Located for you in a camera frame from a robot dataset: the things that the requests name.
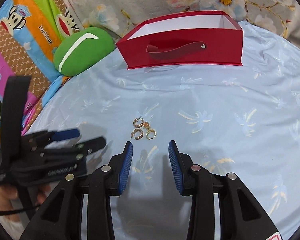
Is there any red box with strap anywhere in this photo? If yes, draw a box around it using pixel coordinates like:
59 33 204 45
116 10 243 69

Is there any person's left hand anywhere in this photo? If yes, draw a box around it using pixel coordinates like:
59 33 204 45
0 182 52 240

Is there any light blue bedsheet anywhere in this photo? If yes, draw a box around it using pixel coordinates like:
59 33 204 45
30 22 300 239

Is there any green round plush cushion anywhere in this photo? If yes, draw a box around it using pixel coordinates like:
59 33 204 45
53 27 115 77

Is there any colourful monkey cartoon sheet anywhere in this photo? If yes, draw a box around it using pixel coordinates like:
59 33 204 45
0 0 79 134

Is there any grey floral blanket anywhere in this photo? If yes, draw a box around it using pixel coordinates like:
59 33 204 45
64 0 300 48

